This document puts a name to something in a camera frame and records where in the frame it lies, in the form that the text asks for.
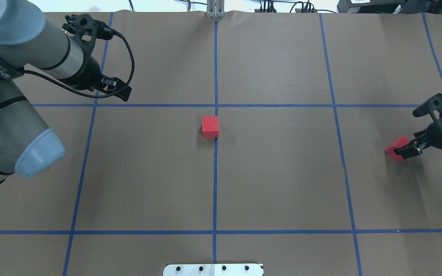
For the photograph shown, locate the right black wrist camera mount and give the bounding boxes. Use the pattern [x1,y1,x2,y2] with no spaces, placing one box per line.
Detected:
[412,93,442,120]

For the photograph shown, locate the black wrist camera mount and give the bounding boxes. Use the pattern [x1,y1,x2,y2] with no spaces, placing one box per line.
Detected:
[62,13,117,42]
[412,93,442,120]

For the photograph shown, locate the black power brick box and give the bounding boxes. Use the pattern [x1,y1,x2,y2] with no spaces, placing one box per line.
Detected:
[337,0,401,14]

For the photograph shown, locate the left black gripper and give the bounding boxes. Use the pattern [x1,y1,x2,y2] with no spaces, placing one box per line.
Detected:
[66,57,132,102]

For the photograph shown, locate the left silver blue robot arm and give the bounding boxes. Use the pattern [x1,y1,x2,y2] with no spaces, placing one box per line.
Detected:
[0,0,135,184]

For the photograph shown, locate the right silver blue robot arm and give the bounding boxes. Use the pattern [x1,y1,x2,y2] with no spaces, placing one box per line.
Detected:
[384,116,442,161]

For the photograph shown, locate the white camera mast base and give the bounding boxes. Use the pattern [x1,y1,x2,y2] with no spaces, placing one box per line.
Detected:
[163,263,264,276]

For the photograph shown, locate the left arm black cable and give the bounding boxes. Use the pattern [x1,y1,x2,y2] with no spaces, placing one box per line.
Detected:
[14,30,135,99]

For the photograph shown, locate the aluminium frame post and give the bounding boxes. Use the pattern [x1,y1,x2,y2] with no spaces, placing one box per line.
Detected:
[206,0,226,19]

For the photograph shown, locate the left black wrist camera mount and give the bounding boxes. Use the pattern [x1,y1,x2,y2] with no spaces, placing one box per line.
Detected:
[62,13,117,42]

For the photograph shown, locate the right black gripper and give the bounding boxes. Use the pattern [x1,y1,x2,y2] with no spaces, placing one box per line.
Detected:
[393,122,442,161]

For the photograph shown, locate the red block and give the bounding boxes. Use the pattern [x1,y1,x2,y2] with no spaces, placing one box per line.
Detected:
[201,116,220,138]
[384,136,410,161]

